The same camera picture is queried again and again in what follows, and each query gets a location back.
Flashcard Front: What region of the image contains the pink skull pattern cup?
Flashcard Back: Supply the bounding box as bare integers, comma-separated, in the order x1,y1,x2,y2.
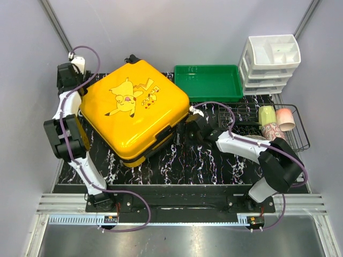
261,123,286,141

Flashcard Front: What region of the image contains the yellow Pikachu suitcase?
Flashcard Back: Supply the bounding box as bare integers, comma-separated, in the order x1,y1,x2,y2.
80,55,190,168

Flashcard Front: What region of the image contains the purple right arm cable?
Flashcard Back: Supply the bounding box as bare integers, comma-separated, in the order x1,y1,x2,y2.
191,101,309,232

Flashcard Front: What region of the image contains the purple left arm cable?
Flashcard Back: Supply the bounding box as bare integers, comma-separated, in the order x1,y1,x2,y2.
60,46,152,232

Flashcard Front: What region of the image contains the pale green faceted cup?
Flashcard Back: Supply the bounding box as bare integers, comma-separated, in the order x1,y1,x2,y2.
258,105,277,126

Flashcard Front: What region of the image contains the black wire dish rack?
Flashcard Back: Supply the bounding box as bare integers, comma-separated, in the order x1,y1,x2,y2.
218,103,311,154

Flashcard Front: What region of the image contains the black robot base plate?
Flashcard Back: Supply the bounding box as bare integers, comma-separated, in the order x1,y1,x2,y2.
85,185,275,225

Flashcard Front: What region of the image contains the pink marbled cup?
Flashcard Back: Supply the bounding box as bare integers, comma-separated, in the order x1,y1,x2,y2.
275,108,295,132

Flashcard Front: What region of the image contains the green plastic tray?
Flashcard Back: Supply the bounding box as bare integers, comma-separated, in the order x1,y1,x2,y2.
174,65,243,102

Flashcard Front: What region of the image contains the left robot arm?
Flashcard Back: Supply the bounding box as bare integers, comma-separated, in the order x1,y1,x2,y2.
43,56,116,212

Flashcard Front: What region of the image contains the speckled grey plate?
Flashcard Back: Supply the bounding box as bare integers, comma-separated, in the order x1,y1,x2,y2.
246,135,266,140

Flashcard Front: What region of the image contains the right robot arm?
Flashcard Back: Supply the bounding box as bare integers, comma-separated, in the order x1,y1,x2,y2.
185,110,304,213

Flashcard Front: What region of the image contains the white drawer organizer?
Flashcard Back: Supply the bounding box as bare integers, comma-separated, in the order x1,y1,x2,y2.
238,34,301,95

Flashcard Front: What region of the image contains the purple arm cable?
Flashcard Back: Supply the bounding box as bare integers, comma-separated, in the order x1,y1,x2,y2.
191,101,309,232
60,46,152,232

